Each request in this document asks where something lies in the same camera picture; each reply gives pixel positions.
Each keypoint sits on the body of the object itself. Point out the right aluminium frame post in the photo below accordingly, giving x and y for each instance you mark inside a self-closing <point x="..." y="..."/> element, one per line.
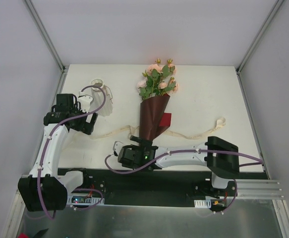
<point x="260" y="34"/>

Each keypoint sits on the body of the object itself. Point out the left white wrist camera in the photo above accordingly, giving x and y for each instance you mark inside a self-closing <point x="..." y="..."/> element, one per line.
<point x="85" y="101"/>

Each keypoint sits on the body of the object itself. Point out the pink flower bunch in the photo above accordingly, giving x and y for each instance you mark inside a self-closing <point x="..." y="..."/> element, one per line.
<point x="158" y="80"/>

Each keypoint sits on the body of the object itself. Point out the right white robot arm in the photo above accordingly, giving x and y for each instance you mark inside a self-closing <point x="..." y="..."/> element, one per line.
<point x="218" y="155"/>

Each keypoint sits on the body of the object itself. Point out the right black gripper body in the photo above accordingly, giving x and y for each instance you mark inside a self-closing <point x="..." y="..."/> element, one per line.
<point x="139" y="140"/>

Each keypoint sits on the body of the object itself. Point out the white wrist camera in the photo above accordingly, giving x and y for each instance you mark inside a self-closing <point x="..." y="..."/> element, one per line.
<point x="117" y="147"/>
<point x="85" y="101"/>

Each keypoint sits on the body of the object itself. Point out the left white cable duct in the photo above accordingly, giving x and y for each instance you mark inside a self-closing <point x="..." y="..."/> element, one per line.
<point x="84" y="201"/>

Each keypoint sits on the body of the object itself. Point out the white ribbed ceramic vase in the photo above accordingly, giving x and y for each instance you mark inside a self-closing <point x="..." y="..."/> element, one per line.
<point x="98" y="97"/>

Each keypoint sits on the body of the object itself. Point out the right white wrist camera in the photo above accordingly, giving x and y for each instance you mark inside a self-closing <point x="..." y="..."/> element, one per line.
<point x="117" y="147"/>

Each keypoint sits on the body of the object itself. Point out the left aluminium frame post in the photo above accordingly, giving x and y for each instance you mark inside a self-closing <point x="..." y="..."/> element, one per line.
<point x="44" y="34"/>

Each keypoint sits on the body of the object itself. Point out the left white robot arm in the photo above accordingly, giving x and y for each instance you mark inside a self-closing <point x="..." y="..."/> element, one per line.
<point x="43" y="189"/>

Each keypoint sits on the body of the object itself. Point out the brown red wrapping paper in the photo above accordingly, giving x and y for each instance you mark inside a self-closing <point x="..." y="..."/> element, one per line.
<point x="153" y="118"/>

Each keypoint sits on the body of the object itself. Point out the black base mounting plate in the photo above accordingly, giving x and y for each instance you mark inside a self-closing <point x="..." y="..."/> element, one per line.
<point x="157" y="188"/>

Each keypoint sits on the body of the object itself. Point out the right white cable duct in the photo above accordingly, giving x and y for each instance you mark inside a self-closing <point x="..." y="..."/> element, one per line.
<point x="203" y="203"/>

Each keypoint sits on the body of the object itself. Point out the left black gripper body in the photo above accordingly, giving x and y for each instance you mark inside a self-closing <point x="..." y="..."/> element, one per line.
<point x="88" y="123"/>

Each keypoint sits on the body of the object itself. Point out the white cable duct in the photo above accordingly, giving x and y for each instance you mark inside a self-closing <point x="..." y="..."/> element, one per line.
<point x="203" y="203"/>
<point x="84" y="201"/>

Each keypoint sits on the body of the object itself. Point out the aluminium frame post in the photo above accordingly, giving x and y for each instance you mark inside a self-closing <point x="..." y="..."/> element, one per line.
<point x="260" y="34"/>
<point x="44" y="34"/>

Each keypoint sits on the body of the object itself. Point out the cream printed ribbon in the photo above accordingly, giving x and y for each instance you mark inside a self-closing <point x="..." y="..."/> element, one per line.
<point x="220" y="123"/>

